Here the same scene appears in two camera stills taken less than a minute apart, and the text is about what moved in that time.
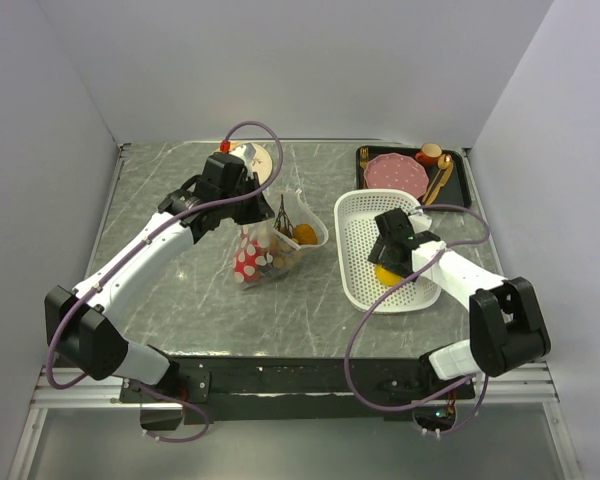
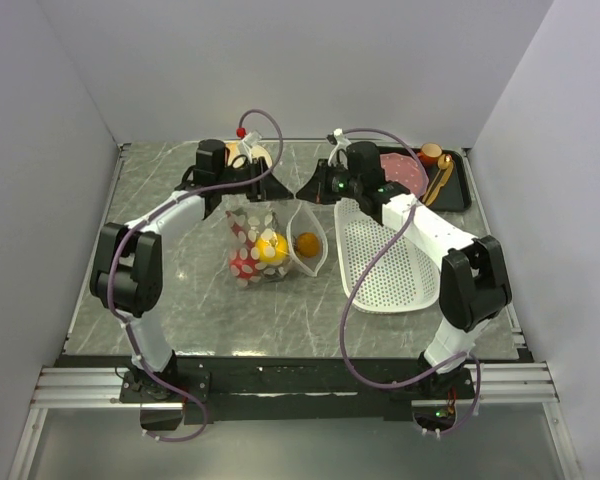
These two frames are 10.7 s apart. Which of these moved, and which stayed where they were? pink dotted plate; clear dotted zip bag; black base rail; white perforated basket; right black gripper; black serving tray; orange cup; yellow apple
Moved: clear dotted zip bag; yellow apple; right black gripper
Stayed: black base rail; black serving tray; white perforated basket; pink dotted plate; orange cup
